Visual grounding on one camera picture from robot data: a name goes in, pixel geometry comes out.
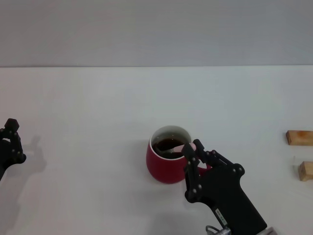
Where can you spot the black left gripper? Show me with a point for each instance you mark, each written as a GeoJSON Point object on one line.
{"type": "Point", "coordinates": [5, 154]}

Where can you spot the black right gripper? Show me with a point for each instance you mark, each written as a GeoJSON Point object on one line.
{"type": "Point", "coordinates": [225, 195]}

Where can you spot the pink spoon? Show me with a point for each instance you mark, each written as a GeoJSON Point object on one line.
{"type": "Point", "coordinates": [178, 148]}

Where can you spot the red ceramic mug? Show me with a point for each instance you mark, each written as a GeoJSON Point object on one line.
{"type": "Point", "coordinates": [166, 170]}

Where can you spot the dark coffee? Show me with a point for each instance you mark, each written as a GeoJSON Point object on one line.
{"type": "Point", "coordinates": [166, 143]}

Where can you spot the right wrist metal connector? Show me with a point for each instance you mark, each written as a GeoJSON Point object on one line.
{"type": "Point", "coordinates": [223, 231]}

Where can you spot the long wooden block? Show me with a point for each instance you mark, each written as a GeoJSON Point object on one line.
{"type": "Point", "coordinates": [299, 138]}

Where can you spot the short wooden block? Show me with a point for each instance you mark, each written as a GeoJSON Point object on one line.
{"type": "Point", "coordinates": [305, 171]}

